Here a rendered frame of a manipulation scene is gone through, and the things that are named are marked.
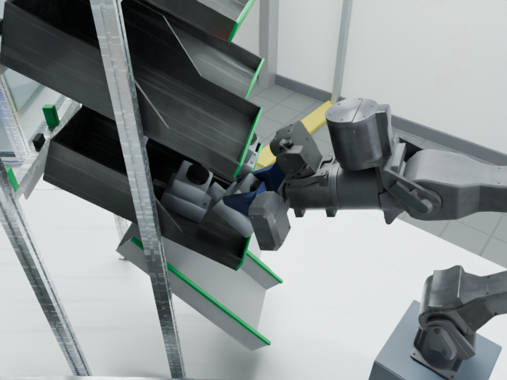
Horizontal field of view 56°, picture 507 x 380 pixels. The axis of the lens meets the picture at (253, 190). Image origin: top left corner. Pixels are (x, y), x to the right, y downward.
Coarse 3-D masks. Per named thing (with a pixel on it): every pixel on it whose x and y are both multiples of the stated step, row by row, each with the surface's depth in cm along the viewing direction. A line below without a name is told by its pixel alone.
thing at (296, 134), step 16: (288, 128) 56; (304, 128) 57; (272, 144) 55; (288, 144) 53; (304, 144) 56; (288, 160) 53; (304, 160) 52; (320, 160) 57; (288, 176) 56; (304, 176) 55; (320, 176) 55
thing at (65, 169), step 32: (64, 128) 58; (96, 128) 70; (64, 160) 58; (96, 160) 57; (160, 160) 71; (192, 160) 70; (96, 192) 60; (128, 192) 59; (160, 224) 62; (192, 224) 66; (224, 224) 69; (224, 256) 63
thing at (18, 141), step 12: (0, 84) 121; (0, 96) 122; (0, 108) 125; (12, 108) 127; (12, 120) 127; (12, 132) 130; (12, 144) 132; (24, 144) 134; (0, 156) 135; (12, 156) 135; (24, 156) 135
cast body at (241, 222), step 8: (248, 176) 63; (216, 184) 65; (232, 184) 65; (240, 184) 62; (248, 184) 62; (256, 184) 62; (208, 192) 65; (216, 192) 65; (224, 192) 65; (232, 192) 63; (240, 192) 61; (216, 200) 66; (216, 208) 64; (224, 208) 64; (224, 216) 64; (232, 216) 64; (240, 216) 63; (232, 224) 65; (240, 224) 64; (248, 224) 64; (240, 232) 65; (248, 232) 64
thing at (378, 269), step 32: (352, 224) 119; (384, 224) 119; (352, 256) 110; (384, 256) 110; (416, 256) 110; (448, 256) 110; (480, 256) 110; (352, 288) 103; (384, 288) 103; (416, 288) 103; (352, 320) 97; (384, 320) 97; (352, 352) 91
